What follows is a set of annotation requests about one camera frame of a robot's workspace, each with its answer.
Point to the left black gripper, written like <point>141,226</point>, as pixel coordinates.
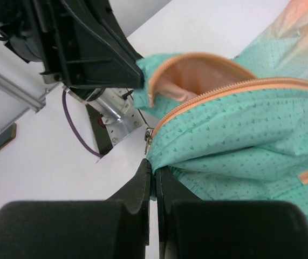
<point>81,44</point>

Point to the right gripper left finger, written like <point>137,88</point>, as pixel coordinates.
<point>117,227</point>

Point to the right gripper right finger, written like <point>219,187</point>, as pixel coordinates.
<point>190,227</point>

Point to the silver zipper slider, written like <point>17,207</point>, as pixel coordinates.
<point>148,137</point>

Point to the orange and teal jacket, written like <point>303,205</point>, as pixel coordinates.
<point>235,129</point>

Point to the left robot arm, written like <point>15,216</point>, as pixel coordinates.
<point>12,23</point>

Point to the metal base plate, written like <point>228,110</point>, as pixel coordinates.
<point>117,111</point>

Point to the aluminium frame rail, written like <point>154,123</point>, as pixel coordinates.
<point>14,91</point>

